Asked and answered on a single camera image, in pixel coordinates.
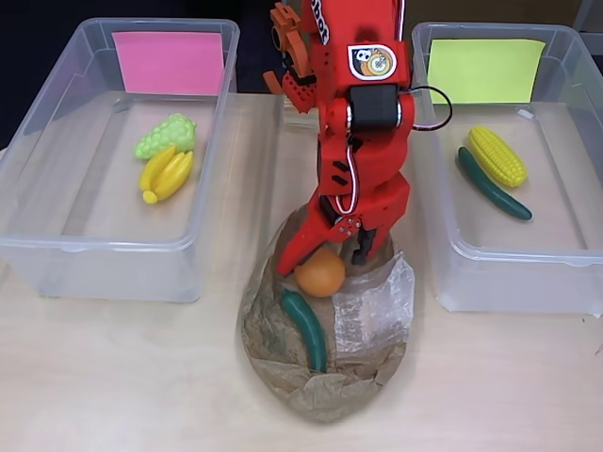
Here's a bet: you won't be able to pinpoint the toy orange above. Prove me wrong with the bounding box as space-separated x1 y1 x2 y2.
294 248 348 299

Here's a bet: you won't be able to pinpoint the yellow toy banana bunch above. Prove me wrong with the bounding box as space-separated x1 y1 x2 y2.
139 144 195 204

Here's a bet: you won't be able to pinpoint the orange printed part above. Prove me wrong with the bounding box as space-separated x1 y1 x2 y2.
262 2 315 95

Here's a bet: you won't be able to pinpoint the crumpled brown paper bag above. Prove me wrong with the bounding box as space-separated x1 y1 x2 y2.
235 206 416 424

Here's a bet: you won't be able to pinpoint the pink sticky note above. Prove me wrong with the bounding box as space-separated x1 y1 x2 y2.
111 31 225 98

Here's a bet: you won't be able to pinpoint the light green toy grapes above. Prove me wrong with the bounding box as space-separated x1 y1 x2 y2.
135 112 198 161

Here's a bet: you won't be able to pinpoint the yellow toy corn cob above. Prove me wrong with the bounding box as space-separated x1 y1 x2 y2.
467 125 528 189

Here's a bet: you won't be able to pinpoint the long green toy cucumber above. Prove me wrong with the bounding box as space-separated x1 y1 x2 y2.
457 146 533 221

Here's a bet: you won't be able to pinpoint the short green toy pepper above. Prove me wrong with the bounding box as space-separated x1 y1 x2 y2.
280 288 328 374

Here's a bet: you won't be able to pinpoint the yellow sticky note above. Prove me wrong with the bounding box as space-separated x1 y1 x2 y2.
426 38 547 105

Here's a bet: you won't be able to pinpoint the clear plastic bin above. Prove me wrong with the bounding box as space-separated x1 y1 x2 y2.
0 17 241 305
411 21 603 317

